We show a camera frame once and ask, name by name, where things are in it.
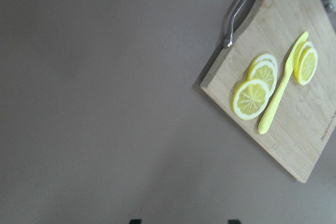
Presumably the yellow plastic knife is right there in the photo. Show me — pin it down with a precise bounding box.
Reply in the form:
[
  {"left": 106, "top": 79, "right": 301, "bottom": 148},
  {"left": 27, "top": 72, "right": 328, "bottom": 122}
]
[{"left": 258, "top": 31, "right": 309, "bottom": 134}]

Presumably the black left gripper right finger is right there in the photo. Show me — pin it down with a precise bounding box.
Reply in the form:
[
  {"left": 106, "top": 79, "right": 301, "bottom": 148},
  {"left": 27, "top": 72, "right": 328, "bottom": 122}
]
[{"left": 227, "top": 219, "right": 239, "bottom": 224}]

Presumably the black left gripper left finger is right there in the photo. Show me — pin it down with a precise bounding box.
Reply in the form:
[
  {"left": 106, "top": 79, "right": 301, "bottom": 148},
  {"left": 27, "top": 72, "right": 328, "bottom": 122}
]
[{"left": 130, "top": 219, "right": 142, "bottom": 224}]

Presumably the wooden cutting board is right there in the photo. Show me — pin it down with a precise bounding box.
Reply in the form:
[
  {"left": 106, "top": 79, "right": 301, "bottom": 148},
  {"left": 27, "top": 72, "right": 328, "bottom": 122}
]
[{"left": 199, "top": 0, "right": 336, "bottom": 184}]

